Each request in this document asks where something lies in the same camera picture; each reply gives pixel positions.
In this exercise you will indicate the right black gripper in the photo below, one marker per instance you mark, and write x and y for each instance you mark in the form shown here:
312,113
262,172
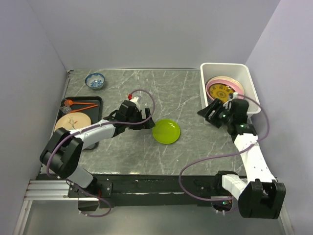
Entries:
217,105

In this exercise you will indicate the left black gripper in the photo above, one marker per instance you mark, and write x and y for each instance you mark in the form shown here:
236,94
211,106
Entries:
149,124

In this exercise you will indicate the yellow patterned plate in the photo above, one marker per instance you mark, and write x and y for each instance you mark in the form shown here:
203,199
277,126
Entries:
220,91

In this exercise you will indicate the pink plate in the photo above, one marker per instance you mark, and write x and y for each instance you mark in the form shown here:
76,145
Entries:
227,81

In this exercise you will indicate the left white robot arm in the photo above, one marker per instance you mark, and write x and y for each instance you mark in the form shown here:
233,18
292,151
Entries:
63,151

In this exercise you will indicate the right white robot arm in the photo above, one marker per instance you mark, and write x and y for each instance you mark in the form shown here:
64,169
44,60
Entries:
261,196

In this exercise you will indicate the white plastic bin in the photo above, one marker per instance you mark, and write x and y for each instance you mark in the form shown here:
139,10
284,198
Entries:
239,72

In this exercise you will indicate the green plate under yellow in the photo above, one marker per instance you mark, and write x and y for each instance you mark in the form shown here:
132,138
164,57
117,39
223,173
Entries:
166,131

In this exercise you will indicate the black tray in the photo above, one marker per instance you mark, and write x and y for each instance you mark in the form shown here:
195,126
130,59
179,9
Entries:
95,114

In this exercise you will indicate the orange chopstick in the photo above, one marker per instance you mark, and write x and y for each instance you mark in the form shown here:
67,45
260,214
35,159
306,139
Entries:
85,108

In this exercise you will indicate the blue white porcelain bowl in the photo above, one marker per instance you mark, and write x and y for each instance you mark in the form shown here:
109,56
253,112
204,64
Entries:
95,81

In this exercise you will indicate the black base beam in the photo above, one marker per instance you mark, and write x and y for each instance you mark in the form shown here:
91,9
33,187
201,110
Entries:
160,190

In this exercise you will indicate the cream plate with bird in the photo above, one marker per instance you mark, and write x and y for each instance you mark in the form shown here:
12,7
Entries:
73,121

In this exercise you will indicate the orange spoon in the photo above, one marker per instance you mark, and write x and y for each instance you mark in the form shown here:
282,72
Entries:
69,102

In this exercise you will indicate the clear plastic cup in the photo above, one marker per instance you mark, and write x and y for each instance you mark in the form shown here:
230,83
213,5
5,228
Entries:
65,109

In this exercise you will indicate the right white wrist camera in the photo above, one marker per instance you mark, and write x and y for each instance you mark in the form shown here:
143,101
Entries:
233,96

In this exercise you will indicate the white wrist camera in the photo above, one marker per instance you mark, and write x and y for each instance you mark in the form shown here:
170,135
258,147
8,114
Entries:
233,96
135,99

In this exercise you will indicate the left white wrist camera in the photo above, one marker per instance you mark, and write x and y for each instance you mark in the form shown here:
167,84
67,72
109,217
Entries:
135,99

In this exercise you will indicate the aluminium rail frame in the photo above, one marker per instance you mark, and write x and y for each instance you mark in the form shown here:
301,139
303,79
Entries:
41,190

